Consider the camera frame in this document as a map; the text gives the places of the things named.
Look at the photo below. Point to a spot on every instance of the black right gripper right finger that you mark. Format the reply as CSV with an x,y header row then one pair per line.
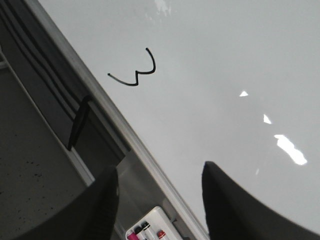
x,y
232,213

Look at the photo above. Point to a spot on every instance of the red-capped marker in tray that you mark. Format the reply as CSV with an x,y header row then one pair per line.
x,y
162,235

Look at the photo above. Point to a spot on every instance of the white whiteboard with frame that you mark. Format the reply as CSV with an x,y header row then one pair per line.
x,y
234,82

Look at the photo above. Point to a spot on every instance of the pink item in tray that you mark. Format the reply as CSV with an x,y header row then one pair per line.
x,y
132,236

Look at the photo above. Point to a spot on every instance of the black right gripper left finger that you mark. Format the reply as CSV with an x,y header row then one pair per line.
x,y
91,216

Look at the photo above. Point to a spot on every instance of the black-capped marker in tray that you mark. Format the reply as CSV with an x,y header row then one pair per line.
x,y
141,233

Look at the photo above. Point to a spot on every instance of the white marker tray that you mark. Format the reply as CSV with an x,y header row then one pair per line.
x,y
153,222

